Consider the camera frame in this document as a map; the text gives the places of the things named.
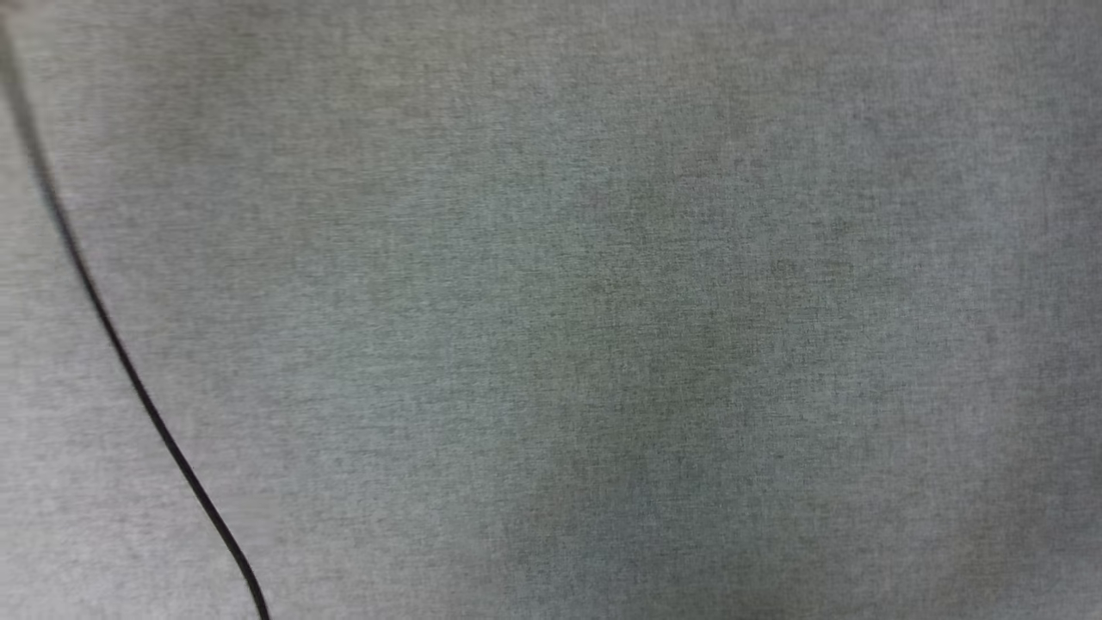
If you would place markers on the grey fabric sofa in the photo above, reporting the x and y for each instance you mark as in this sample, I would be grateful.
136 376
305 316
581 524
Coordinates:
603 301

